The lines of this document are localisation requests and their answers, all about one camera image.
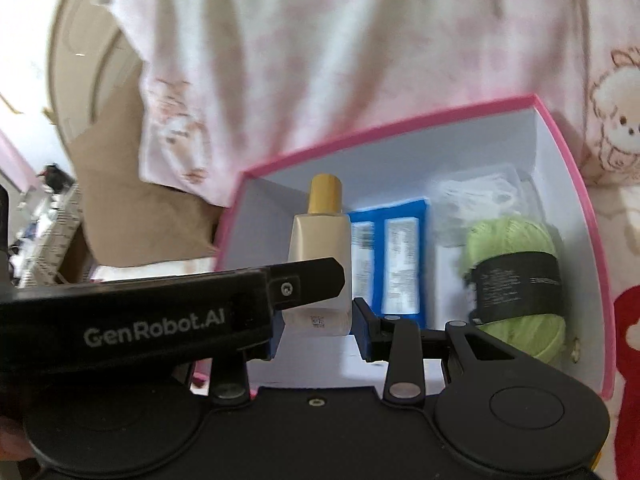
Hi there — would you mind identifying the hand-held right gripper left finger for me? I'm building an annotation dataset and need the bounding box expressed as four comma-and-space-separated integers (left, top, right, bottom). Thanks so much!
207, 310, 287, 407

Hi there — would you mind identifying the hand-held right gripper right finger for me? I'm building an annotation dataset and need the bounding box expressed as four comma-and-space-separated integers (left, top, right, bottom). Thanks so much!
352, 297, 523, 406

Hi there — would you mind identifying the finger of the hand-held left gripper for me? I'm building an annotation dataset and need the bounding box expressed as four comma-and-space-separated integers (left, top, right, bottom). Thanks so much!
267, 257, 347, 315

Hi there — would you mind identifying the beige foundation bottle gold cap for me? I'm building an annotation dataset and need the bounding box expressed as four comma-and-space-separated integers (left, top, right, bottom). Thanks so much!
281, 174, 352, 337

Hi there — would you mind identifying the blue snack packet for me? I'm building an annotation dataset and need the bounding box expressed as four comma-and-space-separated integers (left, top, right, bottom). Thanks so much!
347, 199, 432, 322

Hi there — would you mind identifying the green yarn ball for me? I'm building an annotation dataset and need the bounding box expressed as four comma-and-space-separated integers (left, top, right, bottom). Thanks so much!
460, 218, 568, 365

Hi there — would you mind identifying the clear plastic bag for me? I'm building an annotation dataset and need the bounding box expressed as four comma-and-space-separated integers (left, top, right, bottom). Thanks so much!
431, 167, 533, 248

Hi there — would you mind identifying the pink cardboard box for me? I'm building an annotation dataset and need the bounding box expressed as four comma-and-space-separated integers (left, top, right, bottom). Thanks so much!
215, 94, 617, 401

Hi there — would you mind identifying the brown pillow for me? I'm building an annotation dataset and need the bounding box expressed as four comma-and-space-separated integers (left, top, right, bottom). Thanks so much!
67, 122, 236, 267

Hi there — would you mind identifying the pink white bear blanket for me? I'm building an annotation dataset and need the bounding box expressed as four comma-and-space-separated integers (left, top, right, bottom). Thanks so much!
107, 0, 640, 211

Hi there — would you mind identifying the cream bed headboard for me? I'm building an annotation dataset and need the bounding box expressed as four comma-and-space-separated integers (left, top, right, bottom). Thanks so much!
46, 0, 148, 148

